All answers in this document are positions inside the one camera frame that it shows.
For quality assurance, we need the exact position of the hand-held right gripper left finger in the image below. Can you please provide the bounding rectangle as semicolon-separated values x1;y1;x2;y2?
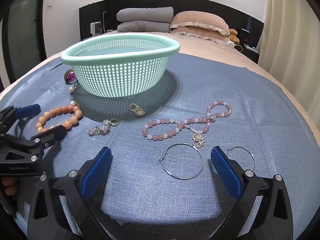
27;146;125;240

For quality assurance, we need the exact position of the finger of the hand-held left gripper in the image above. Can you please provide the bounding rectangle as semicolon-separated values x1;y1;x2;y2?
31;124;68;153
0;104;41;133

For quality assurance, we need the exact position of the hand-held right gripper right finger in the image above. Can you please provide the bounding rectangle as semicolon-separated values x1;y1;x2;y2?
210;146;293;240

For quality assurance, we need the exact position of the large silver hoop earring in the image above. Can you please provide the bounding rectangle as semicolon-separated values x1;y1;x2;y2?
159;142;204;180
226;145;256;172

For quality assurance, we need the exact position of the orange bead bracelet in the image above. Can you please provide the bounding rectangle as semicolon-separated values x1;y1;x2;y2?
35;105;83;134

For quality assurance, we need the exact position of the clear crystal earring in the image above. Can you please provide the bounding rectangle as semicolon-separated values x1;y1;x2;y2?
100;119;110;135
87;126;101;137

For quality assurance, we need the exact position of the pink bead necklace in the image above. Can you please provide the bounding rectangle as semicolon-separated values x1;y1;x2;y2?
142;100;232;148

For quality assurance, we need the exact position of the gold pearl earring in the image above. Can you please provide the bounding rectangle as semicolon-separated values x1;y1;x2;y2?
129;103;145;117

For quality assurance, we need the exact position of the mint green plastic basket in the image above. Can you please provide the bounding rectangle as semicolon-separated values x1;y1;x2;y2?
61;32;180;98

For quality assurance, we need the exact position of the person's left hand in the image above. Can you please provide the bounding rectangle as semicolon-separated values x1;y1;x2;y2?
0;177;18;196

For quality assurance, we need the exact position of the iridescent oval brooch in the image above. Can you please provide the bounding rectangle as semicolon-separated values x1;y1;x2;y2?
64;70;77;84

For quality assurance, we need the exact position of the dark glass door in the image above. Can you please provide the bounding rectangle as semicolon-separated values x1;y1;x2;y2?
0;0;48;88

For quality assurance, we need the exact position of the blue cloth mat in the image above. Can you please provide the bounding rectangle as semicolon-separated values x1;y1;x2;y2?
0;52;320;233

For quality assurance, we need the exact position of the small white appliance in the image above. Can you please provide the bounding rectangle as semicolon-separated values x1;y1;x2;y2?
90;22;102;35

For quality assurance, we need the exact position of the white handheld device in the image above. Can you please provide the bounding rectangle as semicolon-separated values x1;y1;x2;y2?
225;40;244;53

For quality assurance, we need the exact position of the beige bed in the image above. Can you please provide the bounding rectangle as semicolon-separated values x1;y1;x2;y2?
0;30;320;120

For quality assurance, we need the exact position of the brown teddy bear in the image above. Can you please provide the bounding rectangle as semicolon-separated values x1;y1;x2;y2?
228;29;240;45

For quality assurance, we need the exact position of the grey pillow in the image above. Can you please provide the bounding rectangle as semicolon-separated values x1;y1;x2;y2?
117;20;173;33
116;7;174;23

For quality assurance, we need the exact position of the pink ruffled pillow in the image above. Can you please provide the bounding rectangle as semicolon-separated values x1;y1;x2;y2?
169;11;230;36
171;27;222;40

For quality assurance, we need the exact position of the cream curtain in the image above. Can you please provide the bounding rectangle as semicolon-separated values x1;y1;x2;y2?
257;0;320;100

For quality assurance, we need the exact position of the black headboard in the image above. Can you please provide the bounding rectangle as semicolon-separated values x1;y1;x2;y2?
79;0;265;64

